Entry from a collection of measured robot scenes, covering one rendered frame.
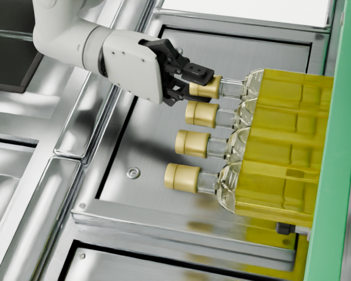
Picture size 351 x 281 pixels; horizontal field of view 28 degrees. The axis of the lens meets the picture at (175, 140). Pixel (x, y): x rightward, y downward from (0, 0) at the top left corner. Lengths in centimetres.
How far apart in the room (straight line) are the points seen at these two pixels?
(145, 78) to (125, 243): 25
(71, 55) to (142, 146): 19
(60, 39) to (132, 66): 13
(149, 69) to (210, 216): 24
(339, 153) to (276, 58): 50
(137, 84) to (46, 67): 32
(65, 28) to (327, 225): 56
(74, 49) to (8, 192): 26
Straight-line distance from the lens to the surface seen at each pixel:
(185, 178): 91
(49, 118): 126
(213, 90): 102
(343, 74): 87
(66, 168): 113
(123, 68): 106
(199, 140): 95
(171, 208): 105
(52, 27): 111
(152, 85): 105
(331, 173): 77
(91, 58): 108
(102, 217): 105
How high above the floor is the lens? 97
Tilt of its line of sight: 11 degrees up
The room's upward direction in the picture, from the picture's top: 81 degrees counter-clockwise
